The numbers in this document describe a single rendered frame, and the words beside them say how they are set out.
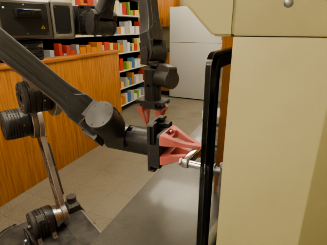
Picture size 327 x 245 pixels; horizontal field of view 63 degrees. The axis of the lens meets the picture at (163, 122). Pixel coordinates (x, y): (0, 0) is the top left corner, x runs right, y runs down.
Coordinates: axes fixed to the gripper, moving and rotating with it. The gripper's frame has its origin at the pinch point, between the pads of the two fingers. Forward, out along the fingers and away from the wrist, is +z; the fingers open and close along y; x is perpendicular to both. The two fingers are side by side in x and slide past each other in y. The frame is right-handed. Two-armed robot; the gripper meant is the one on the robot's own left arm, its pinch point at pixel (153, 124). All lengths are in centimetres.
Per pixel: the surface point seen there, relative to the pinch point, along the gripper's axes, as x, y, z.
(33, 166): 74, -161, 92
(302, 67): -46, 41, -29
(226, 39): -8.9, 25.0, -29.7
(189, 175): -2.3, 14.9, 15.7
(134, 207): -25.2, 6.3, 15.6
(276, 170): -46, 40, -15
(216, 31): -46, 31, -32
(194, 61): 441, -124, 36
